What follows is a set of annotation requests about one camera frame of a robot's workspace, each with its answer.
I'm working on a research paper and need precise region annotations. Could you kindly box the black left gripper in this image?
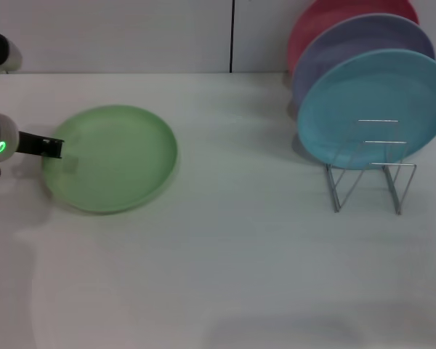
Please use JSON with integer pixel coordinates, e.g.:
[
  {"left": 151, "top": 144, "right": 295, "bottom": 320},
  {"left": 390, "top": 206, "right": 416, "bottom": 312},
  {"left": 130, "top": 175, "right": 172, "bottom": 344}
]
[{"left": 16, "top": 130, "right": 65, "bottom": 160}]

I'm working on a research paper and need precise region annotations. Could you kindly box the red round plate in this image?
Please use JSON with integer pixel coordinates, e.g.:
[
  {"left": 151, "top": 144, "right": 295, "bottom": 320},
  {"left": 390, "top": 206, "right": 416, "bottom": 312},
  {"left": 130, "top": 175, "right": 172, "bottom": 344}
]
[{"left": 286, "top": 0, "right": 421, "bottom": 77}]

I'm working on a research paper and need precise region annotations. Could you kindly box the purple round plate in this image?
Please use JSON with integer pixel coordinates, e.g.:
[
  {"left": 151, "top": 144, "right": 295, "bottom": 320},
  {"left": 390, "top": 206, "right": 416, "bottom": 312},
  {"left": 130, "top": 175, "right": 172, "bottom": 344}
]
[{"left": 290, "top": 13, "right": 436, "bottom": 108}]

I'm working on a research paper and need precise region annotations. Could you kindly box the silver wire plate rack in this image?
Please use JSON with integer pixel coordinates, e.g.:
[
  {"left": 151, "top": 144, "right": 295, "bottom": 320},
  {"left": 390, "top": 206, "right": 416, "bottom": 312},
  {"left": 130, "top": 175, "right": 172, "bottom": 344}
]
[{"left": 323, "top": 119, "right": 418, "bottom": 215}]

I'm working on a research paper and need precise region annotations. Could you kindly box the green round plate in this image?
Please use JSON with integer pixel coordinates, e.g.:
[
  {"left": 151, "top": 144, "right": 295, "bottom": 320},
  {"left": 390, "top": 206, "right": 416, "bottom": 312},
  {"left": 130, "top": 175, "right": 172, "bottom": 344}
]
[{"left": 41, "top": 104, "right": 179, "bottom": 214}]

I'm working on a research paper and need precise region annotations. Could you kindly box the light blue round plate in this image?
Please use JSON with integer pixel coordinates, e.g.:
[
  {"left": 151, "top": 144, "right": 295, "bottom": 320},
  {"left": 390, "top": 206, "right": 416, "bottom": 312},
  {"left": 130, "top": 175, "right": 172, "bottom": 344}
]
[{"left": 296, "top": 48, "right": 436, "bottom": 172}]

